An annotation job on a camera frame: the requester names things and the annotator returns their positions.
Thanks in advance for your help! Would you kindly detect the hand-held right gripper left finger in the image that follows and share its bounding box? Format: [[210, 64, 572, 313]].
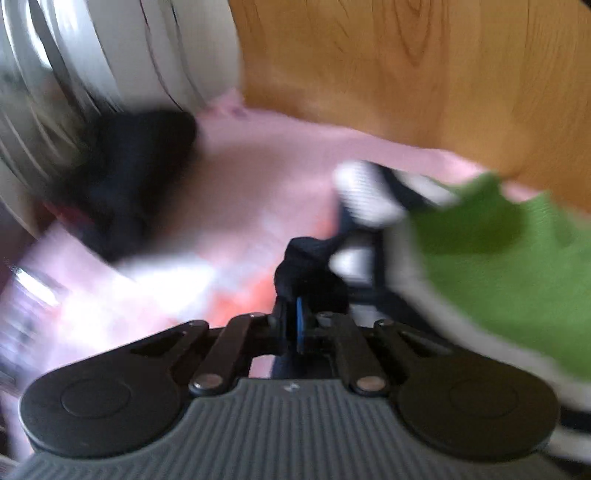
[[130, 295, 304, 398]]

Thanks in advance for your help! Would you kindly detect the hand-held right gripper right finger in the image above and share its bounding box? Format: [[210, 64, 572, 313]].
[[302, 310, 455, 398]]

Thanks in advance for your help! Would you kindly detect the pink printed bed sheet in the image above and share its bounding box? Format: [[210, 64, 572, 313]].
[[0, 89, 555, 464]]

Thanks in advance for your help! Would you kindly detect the green cloth with white edge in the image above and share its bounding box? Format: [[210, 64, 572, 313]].
[[382, 171, 591, 445]]

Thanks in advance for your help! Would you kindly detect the black cloth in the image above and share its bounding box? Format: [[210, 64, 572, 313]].
[[41, 108, 200, 269]]

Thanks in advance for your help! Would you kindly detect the white curtain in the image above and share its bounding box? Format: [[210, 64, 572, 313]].
[[0, 0, 242, 241]]

